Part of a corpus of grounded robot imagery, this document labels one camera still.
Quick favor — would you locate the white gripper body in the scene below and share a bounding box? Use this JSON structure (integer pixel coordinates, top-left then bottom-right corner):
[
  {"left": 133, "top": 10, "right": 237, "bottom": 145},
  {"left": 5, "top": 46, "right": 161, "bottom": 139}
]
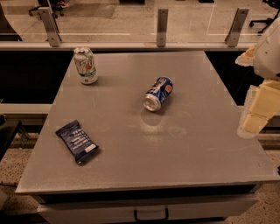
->
[{"left": 253, "top": 18, "right": 280, "bottom": 81}]

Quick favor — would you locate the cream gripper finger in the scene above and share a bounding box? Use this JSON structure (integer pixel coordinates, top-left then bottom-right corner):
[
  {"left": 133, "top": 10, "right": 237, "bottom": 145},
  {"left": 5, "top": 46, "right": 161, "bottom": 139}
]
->
[
  {"left": 239, "top": 80, "right": 280, "bottom": 135},
  {"left": 235, "top": 45, "right": 256, "bottom": 67}
]

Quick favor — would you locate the blue pepsi can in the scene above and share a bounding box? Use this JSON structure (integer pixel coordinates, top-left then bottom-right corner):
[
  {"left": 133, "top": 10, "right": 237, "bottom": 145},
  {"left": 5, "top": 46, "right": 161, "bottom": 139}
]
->
[{"left": 143, "top": 77, "right": 173, "bottom": 112}]

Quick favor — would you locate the white green soda can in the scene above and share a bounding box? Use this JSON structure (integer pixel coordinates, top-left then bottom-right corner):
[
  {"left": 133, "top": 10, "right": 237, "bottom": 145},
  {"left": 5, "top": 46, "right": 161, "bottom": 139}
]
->
[{"left": 73, "top": 46, "right": 98, "bottom": 85}]

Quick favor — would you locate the black office chair right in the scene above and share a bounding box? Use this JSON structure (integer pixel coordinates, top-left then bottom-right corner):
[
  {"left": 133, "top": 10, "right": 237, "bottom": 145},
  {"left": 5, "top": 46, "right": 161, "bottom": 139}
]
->
[{"left": 248, "top": 0, "right": 280, "bottom": 34}]

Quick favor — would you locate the dark blue snack packet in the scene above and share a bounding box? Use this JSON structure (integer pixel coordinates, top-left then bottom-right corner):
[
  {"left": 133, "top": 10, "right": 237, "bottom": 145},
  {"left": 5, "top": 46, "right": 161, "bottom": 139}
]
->
[{"left": 55, "top": 120, "right": 99, "bottom": 165}]

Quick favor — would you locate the black side table edge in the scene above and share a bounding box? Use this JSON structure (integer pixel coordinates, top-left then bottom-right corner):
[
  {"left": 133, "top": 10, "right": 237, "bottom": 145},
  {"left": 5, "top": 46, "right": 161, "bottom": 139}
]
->
[{"left": 0, "top": 115, "right": 22, "bottom": 161}]

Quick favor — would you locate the right metal railing post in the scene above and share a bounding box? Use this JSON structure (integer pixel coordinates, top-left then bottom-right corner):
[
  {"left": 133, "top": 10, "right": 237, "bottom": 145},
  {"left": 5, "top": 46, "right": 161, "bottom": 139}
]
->
[{"left": 225, "top": 8, "right": 249, "bottom": 47}]

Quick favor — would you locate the metal railing post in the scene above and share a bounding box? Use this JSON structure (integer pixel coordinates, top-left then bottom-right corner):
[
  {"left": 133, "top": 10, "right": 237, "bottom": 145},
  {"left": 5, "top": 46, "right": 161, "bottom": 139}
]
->
[
  {"left": 157, "top": 9, "right": 168, "bottom": 47},
  {"left": 225, "top": 8, "right": 249, "bottom": 47},
  {"left": 38, "top": 8, "right": 61, "bottom": 47}
]

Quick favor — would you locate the middle metal railing post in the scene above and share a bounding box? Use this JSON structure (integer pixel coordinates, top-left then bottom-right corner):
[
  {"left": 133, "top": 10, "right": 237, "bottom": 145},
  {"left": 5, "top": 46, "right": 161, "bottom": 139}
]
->
[{"left": 157, "top": 9, "right": 168, "bottom": 47}]

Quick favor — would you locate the white drawer with black handle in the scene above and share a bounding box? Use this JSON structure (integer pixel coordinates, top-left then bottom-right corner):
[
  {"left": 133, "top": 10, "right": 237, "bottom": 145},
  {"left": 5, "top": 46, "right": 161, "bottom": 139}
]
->
[{"left": 38, "top": 193, "right": 258, "bottom": 224}]

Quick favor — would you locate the left metal railing post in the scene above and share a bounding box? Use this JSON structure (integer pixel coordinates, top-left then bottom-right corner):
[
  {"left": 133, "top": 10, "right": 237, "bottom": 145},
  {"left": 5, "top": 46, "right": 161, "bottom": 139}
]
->
[{"left": 38, "top": 8, "right": 61, "bottom": 47}]

